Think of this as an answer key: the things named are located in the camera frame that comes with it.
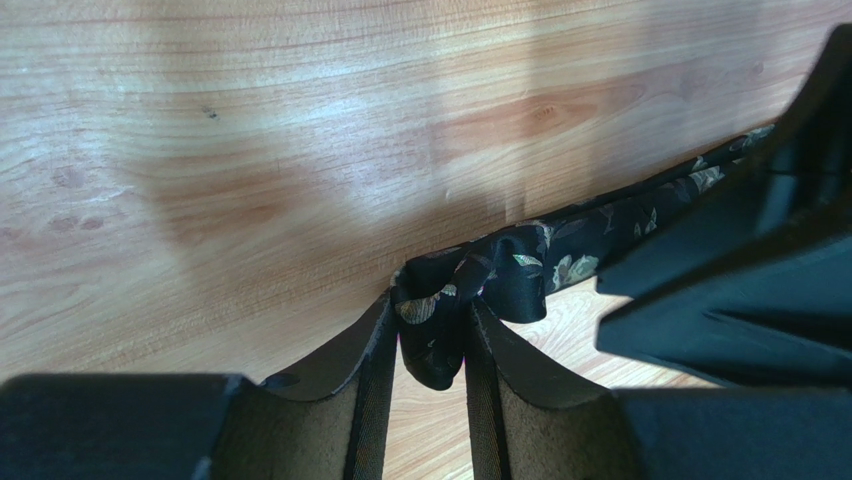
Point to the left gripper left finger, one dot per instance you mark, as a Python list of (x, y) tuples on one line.
[(323, 417)]

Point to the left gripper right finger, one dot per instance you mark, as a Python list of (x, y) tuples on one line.
[(532, 418)]

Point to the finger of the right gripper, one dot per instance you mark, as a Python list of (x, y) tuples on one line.
[(751, 285)]

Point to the black floral patterned tie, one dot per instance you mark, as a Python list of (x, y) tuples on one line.
[(514, 269)]

